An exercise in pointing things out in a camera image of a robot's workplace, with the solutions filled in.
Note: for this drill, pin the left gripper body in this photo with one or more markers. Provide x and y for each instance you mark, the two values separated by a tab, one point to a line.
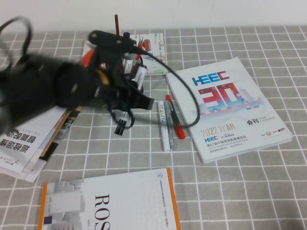
117	91

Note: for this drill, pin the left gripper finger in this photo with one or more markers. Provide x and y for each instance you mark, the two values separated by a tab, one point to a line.
144	101
112	111

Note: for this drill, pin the white pen with black end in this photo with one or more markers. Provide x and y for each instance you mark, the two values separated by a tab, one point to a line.
120	128

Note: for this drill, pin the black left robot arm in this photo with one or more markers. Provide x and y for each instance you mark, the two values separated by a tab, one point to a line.
36	83

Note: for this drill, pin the black mesh pen holder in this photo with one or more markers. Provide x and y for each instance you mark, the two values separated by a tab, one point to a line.
140	75

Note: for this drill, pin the red marker pen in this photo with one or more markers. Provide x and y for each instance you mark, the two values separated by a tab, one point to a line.
176	119

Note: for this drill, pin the grey pen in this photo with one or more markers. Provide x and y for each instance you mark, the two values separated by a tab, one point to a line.
170	134

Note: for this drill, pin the red pen with clip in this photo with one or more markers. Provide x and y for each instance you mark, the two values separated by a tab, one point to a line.
139	43

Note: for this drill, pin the white paint marker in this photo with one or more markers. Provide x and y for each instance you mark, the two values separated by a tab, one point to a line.
163	119

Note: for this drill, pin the white marker with black cap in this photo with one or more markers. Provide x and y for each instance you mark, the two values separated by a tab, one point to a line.
128	65

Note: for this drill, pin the red-spined book with map cover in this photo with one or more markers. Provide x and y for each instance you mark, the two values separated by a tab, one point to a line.
156	55

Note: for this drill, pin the dark photo brochure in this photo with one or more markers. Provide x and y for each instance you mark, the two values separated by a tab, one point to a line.
64	127

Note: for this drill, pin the dark red pencil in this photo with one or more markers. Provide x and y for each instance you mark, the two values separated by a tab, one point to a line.
116	24

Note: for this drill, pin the orange-edged ROS book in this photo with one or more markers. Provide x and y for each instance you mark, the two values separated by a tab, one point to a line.
120	191

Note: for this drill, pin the tan-edged booklet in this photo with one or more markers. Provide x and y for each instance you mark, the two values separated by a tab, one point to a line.
33	164

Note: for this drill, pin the white AgileX brochure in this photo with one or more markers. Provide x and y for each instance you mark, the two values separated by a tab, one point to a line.
24	148

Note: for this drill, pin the white HEEC show catalogue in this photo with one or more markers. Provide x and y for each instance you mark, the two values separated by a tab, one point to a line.
239	134

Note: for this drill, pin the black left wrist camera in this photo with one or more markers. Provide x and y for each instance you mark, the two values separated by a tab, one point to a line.
108	38

